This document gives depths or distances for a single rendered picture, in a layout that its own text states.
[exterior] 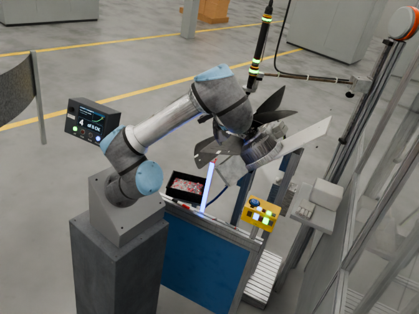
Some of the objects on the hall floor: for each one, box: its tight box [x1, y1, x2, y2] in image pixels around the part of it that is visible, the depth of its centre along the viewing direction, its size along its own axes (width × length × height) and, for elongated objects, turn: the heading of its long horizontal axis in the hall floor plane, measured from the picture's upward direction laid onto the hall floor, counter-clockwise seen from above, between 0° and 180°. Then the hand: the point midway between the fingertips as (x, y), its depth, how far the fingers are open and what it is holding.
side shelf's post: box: [273, 224, 310, 293], centre depth 226 cm, size 4×4×83 cm
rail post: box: [228, 252, 258, 314], centre depth 196 cm, size 4×4×78 cm
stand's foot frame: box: [241, 249, 282, 310], centre depth 258 cm, size 62×46×8 cm
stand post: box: [230, 169, 255, 227], centre depth 237 cm, size 4×9×91 cm, turn 141°
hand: (219, 142), depth 170 cm, fingers closed
